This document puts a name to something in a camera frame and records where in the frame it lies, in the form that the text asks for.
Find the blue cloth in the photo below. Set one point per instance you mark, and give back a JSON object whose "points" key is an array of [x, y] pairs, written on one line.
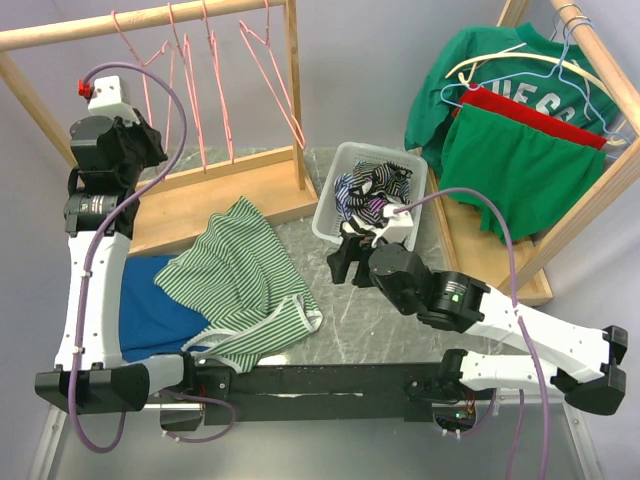
{"points": [[150, 322]]}

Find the cream white hanger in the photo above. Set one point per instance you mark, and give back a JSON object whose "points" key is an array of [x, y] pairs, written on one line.
{"points": [[512, 53]]}

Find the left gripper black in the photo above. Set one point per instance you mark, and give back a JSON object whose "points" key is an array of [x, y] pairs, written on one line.
{"points": [[151, 137]]}

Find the red cloth on hanger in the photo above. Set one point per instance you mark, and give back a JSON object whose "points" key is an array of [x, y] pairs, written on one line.
{"points": [[492, 102]]}

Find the pink hanger with blue top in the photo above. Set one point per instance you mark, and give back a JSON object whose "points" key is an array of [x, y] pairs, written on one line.
{"points": [[282, 99]]}

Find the left wooden clothes rack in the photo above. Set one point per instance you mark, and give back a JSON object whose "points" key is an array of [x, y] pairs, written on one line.
{"points": [[176, 211]]}

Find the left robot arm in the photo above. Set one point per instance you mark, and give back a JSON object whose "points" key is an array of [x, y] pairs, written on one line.
{"points": [[90, 375]]}

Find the green sweatshirt with letters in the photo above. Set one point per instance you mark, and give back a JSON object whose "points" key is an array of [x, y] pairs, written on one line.
{"points": [[516, 63]]}

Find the blue white striped tank top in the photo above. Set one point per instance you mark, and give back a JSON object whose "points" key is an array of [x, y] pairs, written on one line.
{"points": [[342, 187]]}

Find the white plastic perforated basket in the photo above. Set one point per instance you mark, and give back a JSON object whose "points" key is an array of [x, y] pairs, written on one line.
{"points": [[326, 221]]}

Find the green striped tank top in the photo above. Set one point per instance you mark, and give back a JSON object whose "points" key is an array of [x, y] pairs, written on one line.
{"points": [[240, 278]]}

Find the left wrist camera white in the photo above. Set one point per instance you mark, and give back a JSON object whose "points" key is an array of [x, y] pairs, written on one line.
{"points": [[108, 97]]}

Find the black base beam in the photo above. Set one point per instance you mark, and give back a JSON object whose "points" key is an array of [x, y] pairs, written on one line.
{"points": [[408, 391]]}

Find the aluminium frame rail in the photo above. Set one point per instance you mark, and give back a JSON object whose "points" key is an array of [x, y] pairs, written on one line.
{"points": [[61, 455]]}

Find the green t-shirt front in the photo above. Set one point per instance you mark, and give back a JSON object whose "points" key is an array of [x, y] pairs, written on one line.
{"points": [[532, 178]]}

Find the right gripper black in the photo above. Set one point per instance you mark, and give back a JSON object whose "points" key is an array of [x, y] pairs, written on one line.
{"points": [[354, 247]]}

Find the dark thin striped tank top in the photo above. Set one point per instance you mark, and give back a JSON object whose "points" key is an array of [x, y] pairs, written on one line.
{"points": [[388, 178]]}

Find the wooden clothes rack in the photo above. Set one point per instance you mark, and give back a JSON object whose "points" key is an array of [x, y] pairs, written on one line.
{"points": [[176, 211], [477, 254]]}

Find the light blue wire hanger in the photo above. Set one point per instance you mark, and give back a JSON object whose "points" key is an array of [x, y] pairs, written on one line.
{"points": [[467, 68]]}

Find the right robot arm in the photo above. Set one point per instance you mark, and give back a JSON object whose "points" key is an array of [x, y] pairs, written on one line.
{"points": [[583, 364]]}

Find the right wooden clothes rack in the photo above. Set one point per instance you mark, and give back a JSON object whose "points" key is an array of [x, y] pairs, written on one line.
{"points": [[477, 254]]}

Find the black white striped tank top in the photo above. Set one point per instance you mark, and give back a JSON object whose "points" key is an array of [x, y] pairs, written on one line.
{"points": [[361, 212]]}

